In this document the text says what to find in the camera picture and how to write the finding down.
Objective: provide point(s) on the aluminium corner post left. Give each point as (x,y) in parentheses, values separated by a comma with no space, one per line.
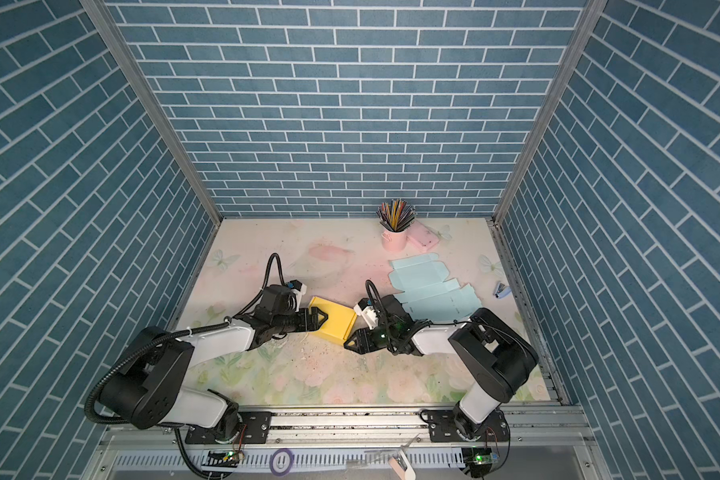
(105,25)

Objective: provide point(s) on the aluminium corner post right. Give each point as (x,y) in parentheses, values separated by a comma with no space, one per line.
(569,60)

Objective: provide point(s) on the yellow paper box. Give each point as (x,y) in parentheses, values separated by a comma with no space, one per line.
(339,324)

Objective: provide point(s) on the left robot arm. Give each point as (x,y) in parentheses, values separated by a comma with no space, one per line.
(145,387)

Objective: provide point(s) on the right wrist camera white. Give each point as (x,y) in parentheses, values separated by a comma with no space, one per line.
(366,315)

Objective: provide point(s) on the pink metal pencil cup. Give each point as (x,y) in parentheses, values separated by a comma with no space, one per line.
(394,241)

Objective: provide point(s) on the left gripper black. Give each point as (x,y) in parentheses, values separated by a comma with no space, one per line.
(305,316)

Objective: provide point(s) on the pink flat paper box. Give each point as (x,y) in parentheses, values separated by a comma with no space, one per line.
(422,238)

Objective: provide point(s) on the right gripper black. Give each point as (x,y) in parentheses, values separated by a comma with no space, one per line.
(363,335)

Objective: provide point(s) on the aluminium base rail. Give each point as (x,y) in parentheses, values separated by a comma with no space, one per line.
(539,437)

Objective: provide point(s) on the light blue paper box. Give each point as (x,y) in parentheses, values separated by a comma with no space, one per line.
(427,291)

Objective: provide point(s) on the coloured pencils bundle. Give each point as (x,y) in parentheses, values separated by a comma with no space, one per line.
(396,216)

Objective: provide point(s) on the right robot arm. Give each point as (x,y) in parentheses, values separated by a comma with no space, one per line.
(498,358)

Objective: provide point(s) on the white pink clip tool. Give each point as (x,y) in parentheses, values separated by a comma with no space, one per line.
(401,465)

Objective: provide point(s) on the aluminium corner post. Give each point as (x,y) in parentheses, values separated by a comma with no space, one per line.
(105,25)
(569,60)

